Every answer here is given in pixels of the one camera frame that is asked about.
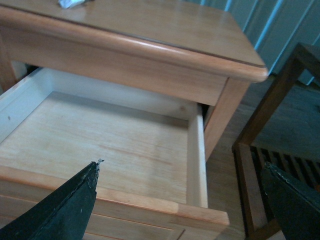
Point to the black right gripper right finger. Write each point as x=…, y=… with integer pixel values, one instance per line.
x=294, y=204

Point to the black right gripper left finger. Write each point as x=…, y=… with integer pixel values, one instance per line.
x=62, y=215

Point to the wooden drawer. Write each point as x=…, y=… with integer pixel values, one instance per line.
x=152, y=182

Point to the white charger plug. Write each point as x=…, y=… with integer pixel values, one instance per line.
x=67, y=4

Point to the dark wooden slatted furniture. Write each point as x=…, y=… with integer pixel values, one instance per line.
x=284, y=131

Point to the pale pleated curtain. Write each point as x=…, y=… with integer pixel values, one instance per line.
x=274, y=27

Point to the wooden nightstand cabinet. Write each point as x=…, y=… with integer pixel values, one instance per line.
x=171, y=47

